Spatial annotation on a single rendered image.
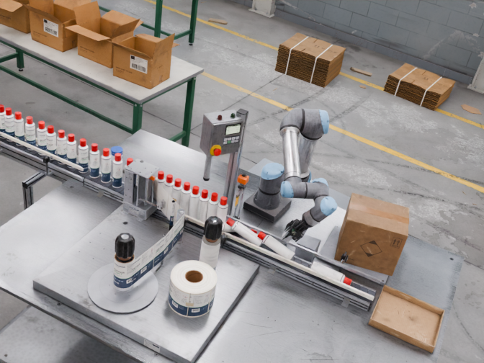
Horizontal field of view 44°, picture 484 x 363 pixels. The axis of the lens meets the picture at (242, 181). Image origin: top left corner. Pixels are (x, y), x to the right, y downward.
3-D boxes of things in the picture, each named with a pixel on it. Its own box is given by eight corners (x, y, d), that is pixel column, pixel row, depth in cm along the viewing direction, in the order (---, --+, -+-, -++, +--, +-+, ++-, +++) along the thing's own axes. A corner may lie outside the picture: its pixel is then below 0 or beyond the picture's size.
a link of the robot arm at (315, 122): (279, 177, 330) (300, 102, 291) (305, 178, 333) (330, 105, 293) (281, 194, 322) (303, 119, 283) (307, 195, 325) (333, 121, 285)
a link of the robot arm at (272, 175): (257, 180, 329) (261, 159, 321) (281, 181, 331) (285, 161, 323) (259, 193, 319) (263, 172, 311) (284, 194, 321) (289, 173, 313)
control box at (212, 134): (199, 147, 290) (203, 113, 279) (229, 142, 298) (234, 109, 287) (208, 158, 283) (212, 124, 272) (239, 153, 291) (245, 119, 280)
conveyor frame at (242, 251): (83, 186, 326) (83, 178, 323) (95, 176, 334) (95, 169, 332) (368, 312, 279) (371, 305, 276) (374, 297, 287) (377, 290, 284)
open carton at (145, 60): (101, 78, 442) (101, 31, 421) (140, 58, 481) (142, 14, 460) (145, 95, 431) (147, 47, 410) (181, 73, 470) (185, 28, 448)
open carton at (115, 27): (60, 57, 462) (59, 11, 441) (106, 39, 501) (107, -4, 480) (105, 76, 446) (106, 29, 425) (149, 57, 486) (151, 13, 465)
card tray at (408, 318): (367, 324, 272) (370, 318, 270) (382, 289, 292) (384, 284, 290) (431, 353, 264) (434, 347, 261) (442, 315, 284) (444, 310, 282)
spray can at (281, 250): (289, 262, 293) (256, 238, 296) (295, 253, 294) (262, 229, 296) (289, 262, 288) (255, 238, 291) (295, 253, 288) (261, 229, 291)
